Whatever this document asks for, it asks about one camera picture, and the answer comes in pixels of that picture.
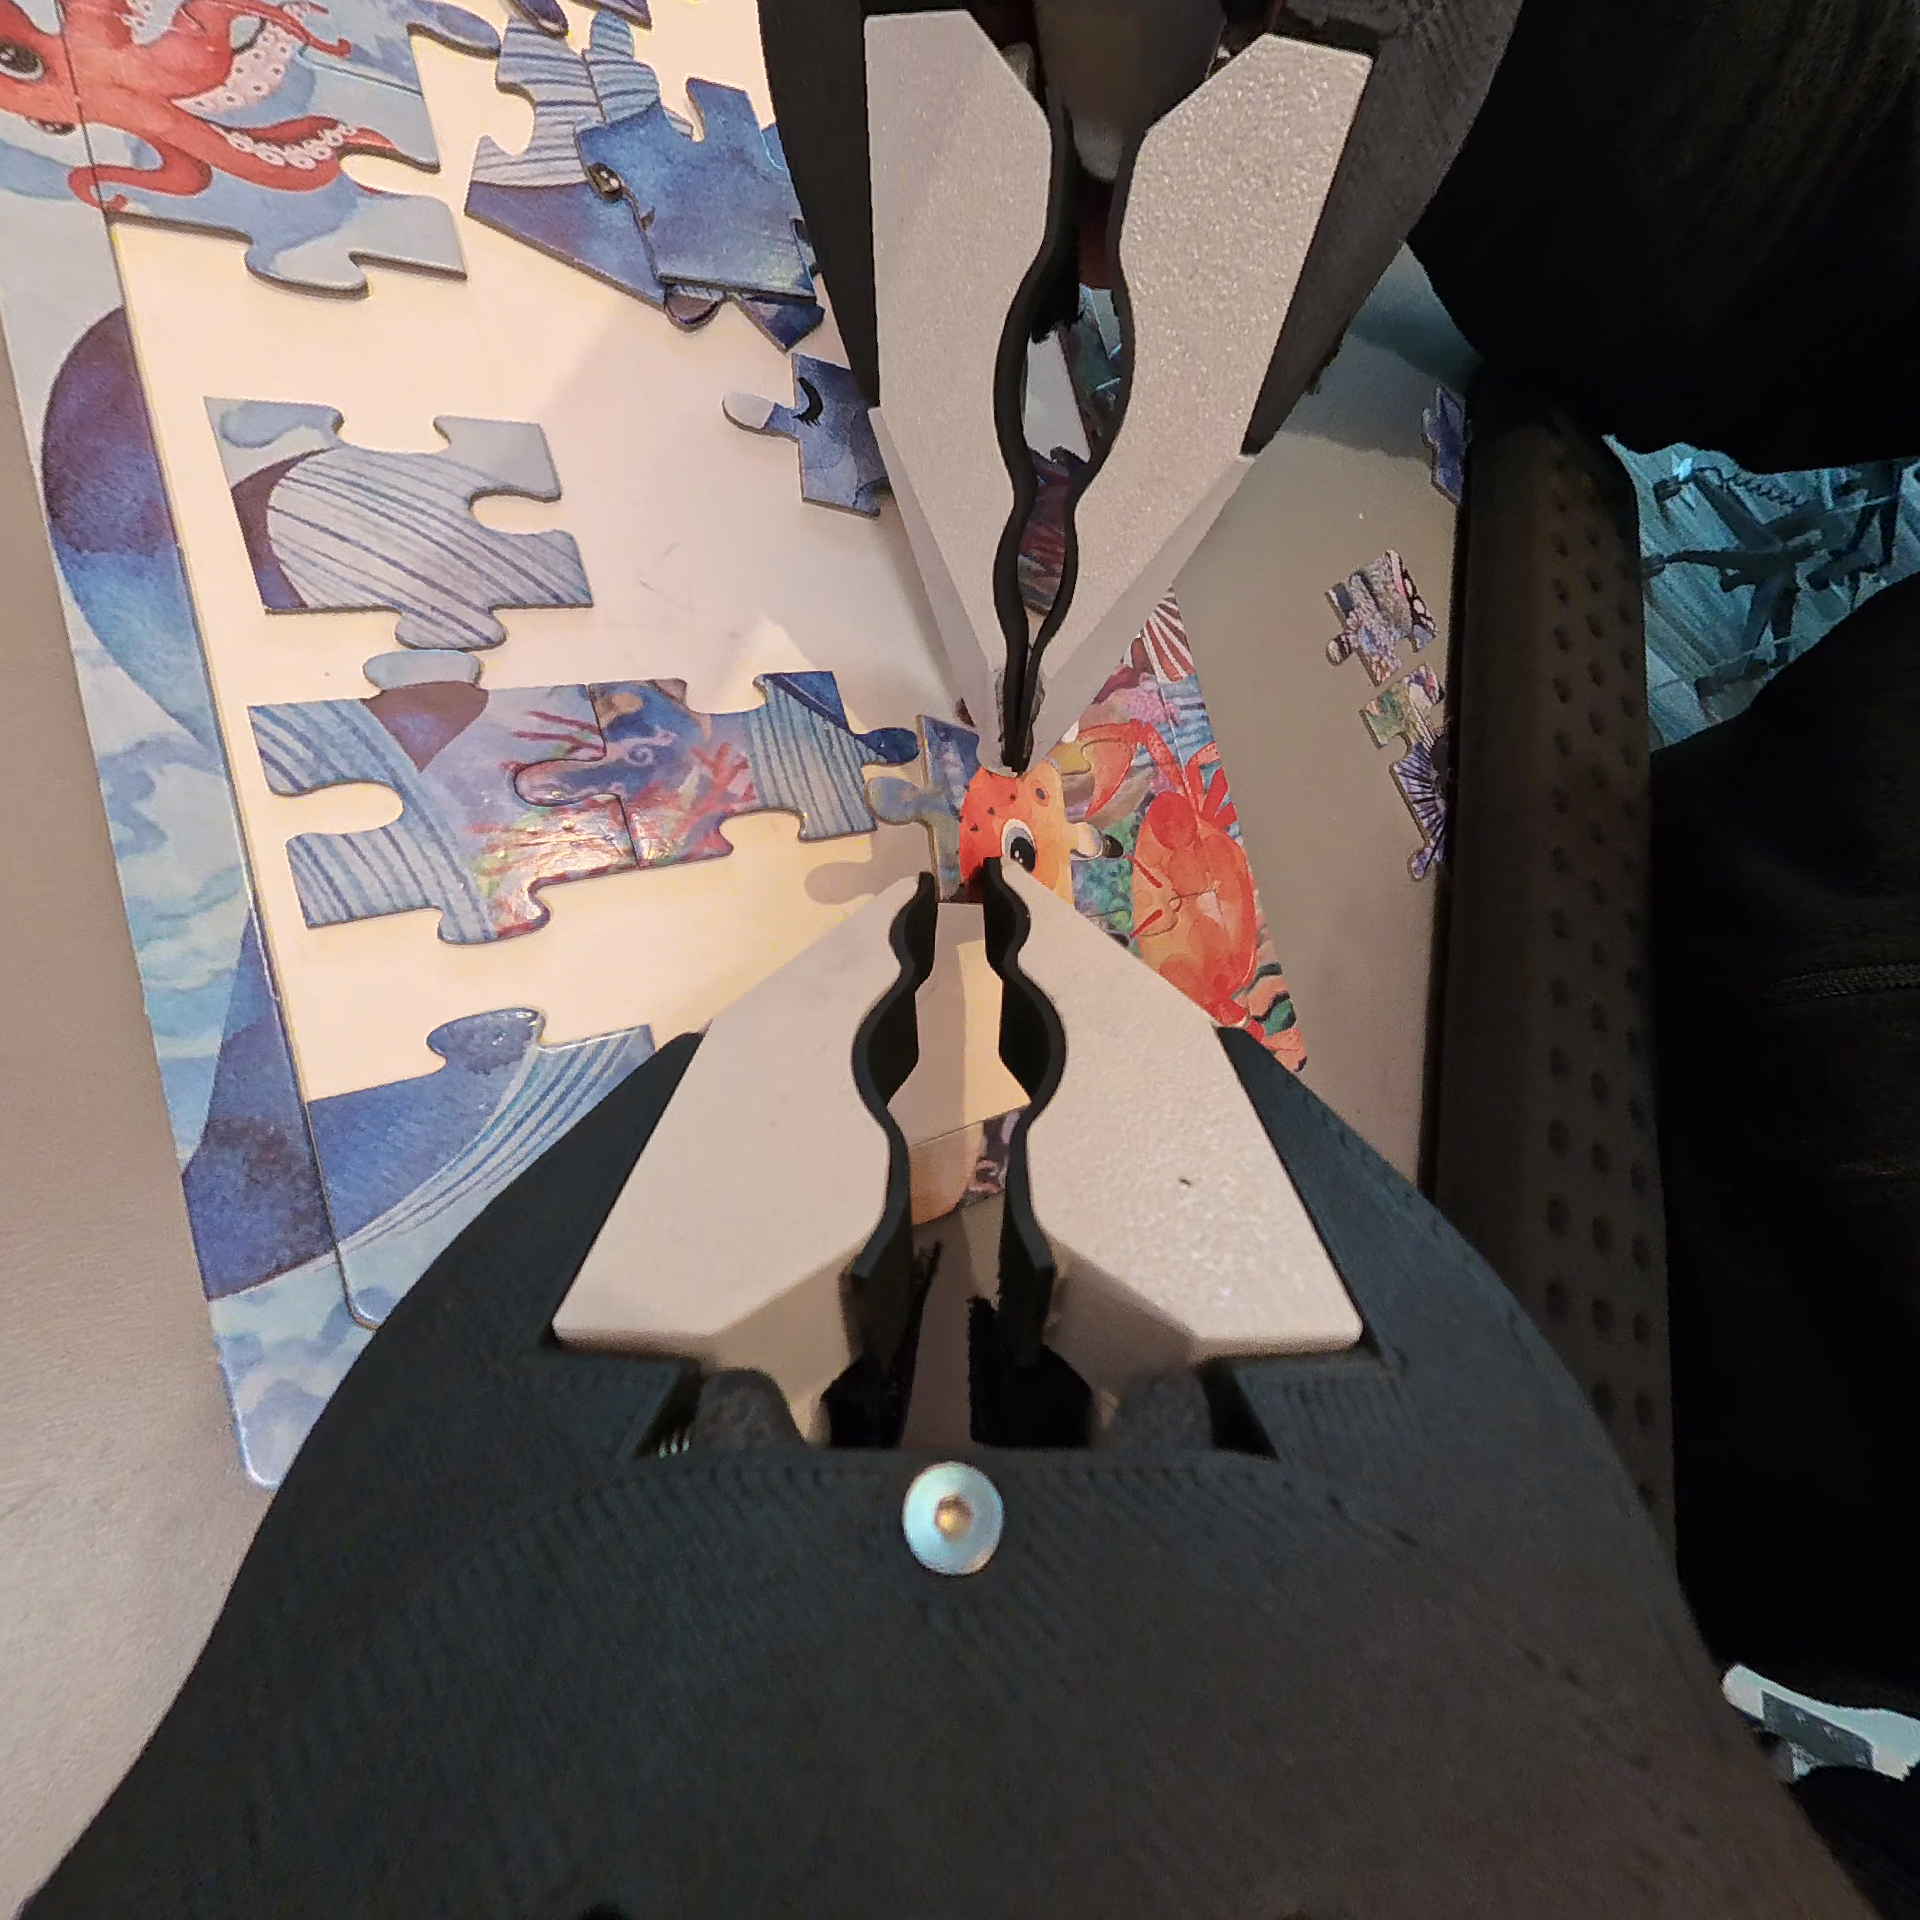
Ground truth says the black perforated pad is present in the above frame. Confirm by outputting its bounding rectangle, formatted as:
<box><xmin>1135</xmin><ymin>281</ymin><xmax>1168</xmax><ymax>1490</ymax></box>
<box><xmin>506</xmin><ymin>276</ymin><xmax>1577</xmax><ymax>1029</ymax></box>
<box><xmin>1424</xmin><ymin>374</ymin><xmax>1679</xmax><ymax>1518</ymax></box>

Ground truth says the blue whale eye puzzle piece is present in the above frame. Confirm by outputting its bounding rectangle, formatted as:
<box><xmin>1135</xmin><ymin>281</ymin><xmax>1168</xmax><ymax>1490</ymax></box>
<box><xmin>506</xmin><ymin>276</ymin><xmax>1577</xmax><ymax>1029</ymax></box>
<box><xmin>577</xmin><ymin>81</ymin><xmax>827</xmax><ymax>309</ymax></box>

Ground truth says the person's black clothing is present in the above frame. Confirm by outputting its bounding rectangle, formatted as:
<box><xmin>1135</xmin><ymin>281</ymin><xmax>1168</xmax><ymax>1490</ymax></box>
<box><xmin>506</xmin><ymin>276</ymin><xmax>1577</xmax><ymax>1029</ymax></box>
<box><xmin>1650</xmin><ymin>584</ymin><xmax>1920</xmax><ymax>1741</ymax></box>

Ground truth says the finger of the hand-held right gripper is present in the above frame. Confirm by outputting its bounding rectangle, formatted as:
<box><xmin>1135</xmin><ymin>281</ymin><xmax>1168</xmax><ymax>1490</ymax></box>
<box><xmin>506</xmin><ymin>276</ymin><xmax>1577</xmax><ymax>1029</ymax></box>
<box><xmin>864</xmin><ymin>12</ymin><xmax>1063</xmax><ymax>724</ymax></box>
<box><xmin>1025</xmin><ymin>33</ymin><xmax>1376</xmax><ymax>754</ymax></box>

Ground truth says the group of assembled puzzle pieces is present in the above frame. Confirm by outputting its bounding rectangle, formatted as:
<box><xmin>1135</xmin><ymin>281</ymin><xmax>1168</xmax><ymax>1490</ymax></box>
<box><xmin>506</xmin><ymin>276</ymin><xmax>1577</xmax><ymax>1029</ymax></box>
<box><xmin>0</xmin><ymin>0</ymin><xmax>1291</xmax><ymax>1321</ymax></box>

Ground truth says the orange pufferfish puzzle piece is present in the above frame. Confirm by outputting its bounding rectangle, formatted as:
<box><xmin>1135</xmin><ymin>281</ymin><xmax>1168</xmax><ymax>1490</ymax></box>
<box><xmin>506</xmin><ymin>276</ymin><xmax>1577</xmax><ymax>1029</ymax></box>
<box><xmin>914</xmin><ymin>718</ymin><xmax>1087</xmax><ymax>903</ymax></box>

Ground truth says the black chair base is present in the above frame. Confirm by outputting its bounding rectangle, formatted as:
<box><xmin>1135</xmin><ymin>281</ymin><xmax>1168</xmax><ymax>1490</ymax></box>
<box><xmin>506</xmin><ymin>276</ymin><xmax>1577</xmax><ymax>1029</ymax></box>
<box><xmin>1641</xmin><ymin>456</ymin><xmax>1914</xmax><ymax>705</ymax></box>

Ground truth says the whale eyelash puzzle piece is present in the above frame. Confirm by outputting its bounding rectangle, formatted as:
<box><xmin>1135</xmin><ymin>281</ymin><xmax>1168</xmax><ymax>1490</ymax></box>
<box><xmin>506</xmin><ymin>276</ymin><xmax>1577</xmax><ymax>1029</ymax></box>
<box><xmin>724</xmin><ymin>353</ymin><xmax>897</xmax><ymax>518</ymax></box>

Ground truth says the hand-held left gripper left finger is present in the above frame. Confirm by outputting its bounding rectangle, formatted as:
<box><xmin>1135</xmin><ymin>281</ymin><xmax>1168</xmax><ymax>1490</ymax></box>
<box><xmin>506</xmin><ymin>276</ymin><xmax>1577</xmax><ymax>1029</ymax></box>
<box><xmin>551</xmin><ymin>870</ymin><xmax>942</xmax><ymax>1448</ymax></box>

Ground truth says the dark blue whale puzzle piece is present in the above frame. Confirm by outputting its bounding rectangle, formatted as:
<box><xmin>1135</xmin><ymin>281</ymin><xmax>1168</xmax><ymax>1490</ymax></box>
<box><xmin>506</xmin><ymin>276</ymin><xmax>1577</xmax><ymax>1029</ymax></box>
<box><xmin>465</xmin><ymin>0</ymin><xmax>706</xmax><ymax>256</ymax></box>

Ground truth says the ocean print puzzle board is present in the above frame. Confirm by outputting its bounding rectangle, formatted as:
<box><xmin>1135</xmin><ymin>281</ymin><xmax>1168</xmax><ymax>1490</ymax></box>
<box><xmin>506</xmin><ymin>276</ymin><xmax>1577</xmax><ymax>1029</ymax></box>
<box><xmin>0</xmin><ymin>0</ymin><xmax>1311</xmax><ymax>1490</ymax></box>

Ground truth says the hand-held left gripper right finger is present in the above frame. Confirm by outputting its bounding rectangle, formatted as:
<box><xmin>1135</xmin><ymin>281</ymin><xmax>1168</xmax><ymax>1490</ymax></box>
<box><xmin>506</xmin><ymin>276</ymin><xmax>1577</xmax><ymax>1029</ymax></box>
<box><xmin>968</xmin><ymin>866</ymin><xmax>1368</xmax><ymax>1448</ymax></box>

